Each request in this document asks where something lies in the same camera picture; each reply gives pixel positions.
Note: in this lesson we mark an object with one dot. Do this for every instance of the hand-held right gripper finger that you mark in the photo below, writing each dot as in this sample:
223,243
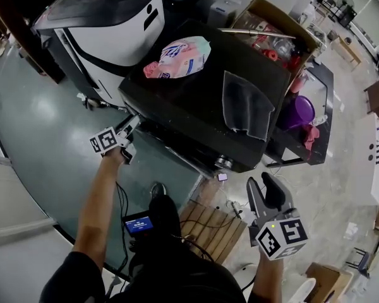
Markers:
274,194
255,200

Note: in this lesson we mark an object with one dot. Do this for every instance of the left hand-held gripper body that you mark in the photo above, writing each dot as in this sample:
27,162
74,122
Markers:
104,140

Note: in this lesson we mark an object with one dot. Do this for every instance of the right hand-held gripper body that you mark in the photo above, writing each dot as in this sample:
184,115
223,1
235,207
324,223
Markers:
281,235

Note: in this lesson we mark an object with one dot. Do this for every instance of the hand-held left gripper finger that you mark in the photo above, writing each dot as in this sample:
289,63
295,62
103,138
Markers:
134,129
126,125

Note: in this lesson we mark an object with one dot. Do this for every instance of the person's right forearm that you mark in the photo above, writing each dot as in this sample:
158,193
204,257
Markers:
268,276

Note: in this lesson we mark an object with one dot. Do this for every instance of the person's left forearm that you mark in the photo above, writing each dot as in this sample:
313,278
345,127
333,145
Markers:
98,200

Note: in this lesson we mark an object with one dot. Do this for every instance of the cardboard box of items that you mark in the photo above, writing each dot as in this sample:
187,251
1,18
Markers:
271,14

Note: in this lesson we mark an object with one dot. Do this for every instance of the white power strip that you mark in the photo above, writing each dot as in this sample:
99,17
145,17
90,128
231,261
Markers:
237,208

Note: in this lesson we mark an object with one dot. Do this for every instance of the smartphone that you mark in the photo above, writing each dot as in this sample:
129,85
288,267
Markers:
222,177

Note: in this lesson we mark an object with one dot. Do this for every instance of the wooden slatted board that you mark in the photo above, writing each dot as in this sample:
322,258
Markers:
214,229

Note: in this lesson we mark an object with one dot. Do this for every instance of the silver washer knob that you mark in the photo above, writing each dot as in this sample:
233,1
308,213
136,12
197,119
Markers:
224,162

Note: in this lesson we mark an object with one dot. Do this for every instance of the brown cardboard carton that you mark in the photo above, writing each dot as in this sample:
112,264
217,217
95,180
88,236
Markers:
325,279

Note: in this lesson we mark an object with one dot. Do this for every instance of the person's dark sneaker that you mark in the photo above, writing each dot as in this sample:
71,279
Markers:
158,189

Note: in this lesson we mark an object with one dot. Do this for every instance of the pink rag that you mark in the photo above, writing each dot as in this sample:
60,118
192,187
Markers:
311,137

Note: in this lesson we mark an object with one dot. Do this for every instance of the black metal stool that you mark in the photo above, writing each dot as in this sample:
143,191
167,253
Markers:
360,262

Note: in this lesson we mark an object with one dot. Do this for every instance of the pink white plastic bag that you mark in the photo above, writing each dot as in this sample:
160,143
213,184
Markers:
180,57

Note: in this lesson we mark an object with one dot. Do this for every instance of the purple plastic bucket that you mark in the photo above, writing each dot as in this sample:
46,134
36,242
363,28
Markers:
298,110

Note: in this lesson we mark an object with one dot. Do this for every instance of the white black floor-cleaning robot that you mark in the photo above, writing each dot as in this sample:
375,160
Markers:
113,36

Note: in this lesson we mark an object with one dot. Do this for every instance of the person's black trouser leg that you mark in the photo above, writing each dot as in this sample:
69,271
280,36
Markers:
164,216

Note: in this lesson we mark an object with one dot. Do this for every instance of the grey cloth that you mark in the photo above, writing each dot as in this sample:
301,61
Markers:
246,106

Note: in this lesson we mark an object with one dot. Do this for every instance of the black sink stand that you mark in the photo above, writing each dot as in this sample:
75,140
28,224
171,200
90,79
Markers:
325,90

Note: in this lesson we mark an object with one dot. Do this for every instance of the person's black shirt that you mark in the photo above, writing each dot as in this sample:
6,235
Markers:
161,279

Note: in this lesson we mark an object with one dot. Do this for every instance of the red plastic item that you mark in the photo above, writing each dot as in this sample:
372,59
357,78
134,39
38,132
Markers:
271,55

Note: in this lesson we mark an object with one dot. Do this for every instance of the dark wooden staircase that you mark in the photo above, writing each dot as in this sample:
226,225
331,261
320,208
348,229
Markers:
15,27

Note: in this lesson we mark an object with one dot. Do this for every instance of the clear plastic bottle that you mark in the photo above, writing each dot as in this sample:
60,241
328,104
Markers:
282,46

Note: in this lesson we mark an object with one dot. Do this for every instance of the small grey white appliance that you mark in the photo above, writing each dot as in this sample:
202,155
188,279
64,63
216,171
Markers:
224,9

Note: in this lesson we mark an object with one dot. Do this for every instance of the long metal rod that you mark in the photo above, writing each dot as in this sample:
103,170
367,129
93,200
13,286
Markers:
256,32

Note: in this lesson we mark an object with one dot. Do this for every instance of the low wooden table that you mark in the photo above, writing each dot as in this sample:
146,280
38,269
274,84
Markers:
345,50

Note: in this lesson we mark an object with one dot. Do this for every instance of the small grey bin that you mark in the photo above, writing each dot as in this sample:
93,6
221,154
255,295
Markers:
332,35

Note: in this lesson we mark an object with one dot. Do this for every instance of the black speaker box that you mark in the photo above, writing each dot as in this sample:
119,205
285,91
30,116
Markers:
347,16

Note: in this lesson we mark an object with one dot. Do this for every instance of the black chair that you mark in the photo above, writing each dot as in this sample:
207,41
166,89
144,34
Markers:
327,3

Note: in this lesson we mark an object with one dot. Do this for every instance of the black standing fan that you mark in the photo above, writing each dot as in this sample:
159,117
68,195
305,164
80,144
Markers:
344,0

